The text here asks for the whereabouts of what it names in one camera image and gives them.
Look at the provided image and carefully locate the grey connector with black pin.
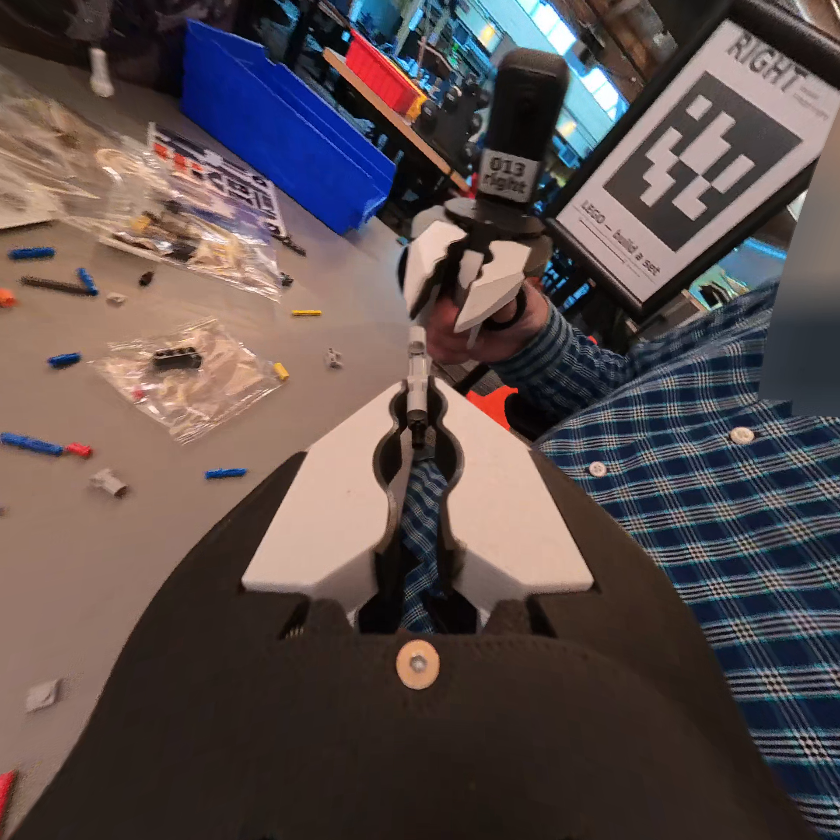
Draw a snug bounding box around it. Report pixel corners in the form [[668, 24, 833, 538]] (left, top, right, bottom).
[[406, 354, 432, 450]]

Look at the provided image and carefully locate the person's right hand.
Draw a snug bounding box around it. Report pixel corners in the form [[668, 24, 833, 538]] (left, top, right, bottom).
[[423, 282, 550, 366]]

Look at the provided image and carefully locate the sticker sheet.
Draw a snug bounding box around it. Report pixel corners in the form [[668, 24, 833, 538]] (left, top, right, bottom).
[[147, 121, 290, 252]]

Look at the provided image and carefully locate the small clear plastic bag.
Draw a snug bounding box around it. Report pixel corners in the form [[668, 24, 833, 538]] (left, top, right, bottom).
[[91, 317, 291, 445]]

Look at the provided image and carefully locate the black labelled equipment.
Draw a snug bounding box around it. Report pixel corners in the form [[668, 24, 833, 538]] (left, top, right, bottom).
[[420, 82, 494, 173]]

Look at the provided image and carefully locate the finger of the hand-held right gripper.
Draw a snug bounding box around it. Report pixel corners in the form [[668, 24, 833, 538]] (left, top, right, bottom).
[[402, 220, 464, 317], [453, 239, 534, 336]]

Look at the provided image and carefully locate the blue plaid shirt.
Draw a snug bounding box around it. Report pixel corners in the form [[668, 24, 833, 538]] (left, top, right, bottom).
[[399, 276, 840, 840]]

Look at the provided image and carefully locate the clear printed plastic bag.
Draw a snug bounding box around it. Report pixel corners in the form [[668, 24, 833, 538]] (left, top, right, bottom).
[[0, 66, 132, 227]]

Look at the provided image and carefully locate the person's right forearm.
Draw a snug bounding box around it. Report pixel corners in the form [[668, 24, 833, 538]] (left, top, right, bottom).
[[492, 308, 634, 427]]

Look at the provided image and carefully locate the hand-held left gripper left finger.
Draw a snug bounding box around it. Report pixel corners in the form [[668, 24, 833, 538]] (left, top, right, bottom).
[[241, 382, 413, 634]]

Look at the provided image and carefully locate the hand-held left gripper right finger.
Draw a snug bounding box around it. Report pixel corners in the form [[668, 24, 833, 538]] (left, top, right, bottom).
[[427, 382, 595, 631]]

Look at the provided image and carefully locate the blue plastic bin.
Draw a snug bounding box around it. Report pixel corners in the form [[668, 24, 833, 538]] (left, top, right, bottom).
[[180, 20, 398, 237]]

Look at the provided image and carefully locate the clear bag of lego parts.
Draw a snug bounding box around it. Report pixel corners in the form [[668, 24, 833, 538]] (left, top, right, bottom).
[[66, 147, 284, 303]]

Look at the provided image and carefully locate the white plastic post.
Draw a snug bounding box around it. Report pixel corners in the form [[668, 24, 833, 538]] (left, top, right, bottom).
[[88, 47, 116, 98]]

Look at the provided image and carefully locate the red storage bin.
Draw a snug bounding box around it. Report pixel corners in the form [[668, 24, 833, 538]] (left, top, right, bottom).
[[344, 29, 429, 114]]

